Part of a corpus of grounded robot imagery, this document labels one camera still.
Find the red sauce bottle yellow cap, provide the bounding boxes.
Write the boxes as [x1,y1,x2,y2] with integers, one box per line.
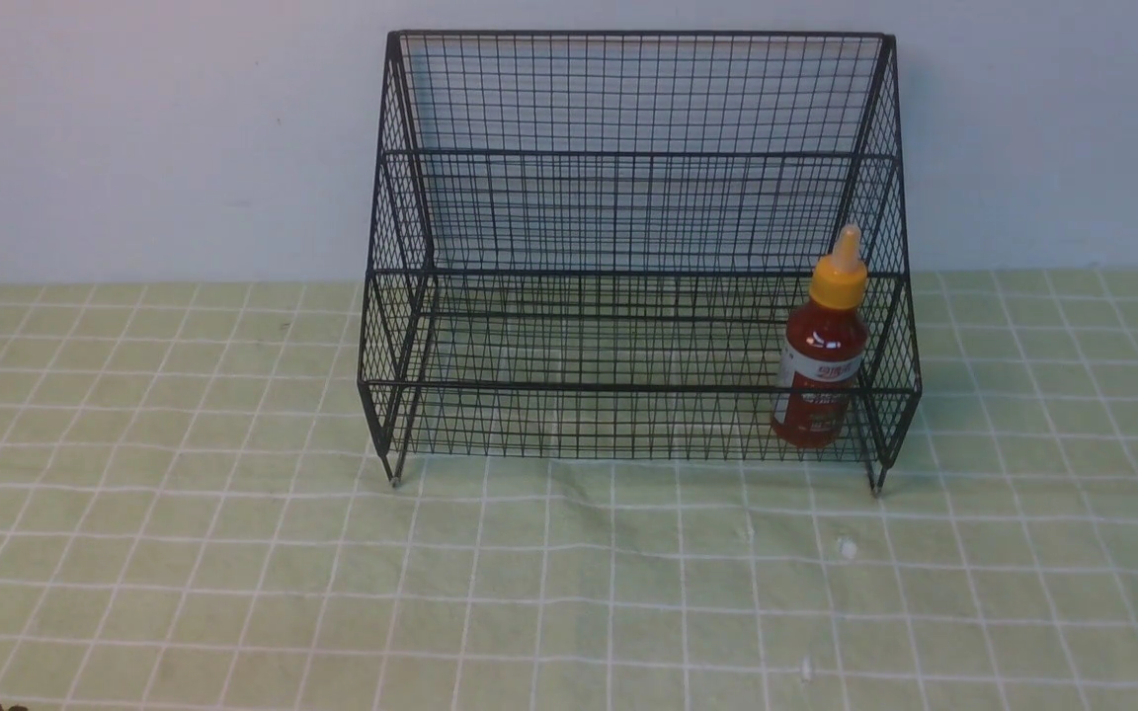
[772,222,869,449]

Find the green checkered tablecloth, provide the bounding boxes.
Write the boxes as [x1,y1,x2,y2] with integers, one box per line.
[0,271,1138,710]

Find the black wire mesh shelf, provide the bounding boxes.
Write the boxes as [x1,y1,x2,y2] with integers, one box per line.
[357,28,923,495]

